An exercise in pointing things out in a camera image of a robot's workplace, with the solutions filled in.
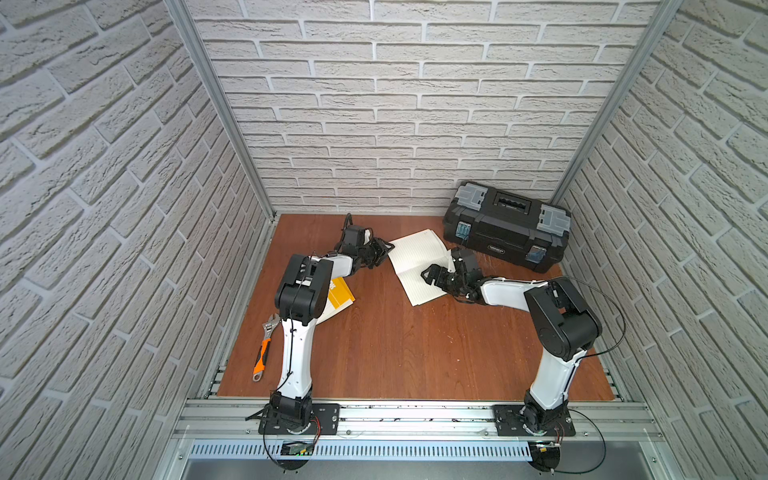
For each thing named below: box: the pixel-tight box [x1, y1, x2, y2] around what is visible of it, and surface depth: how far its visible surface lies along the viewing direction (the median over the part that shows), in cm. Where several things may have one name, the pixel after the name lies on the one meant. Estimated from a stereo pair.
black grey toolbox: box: [443, 181, 572, 273], surface depth 99 cm
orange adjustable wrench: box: [252, 313, 281, 382], surface depth 84 cm
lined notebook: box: [388, 229, 451, 307], surface depth 105 cm
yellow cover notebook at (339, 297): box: [316, 276, 356, 326], surface depth 93 cm
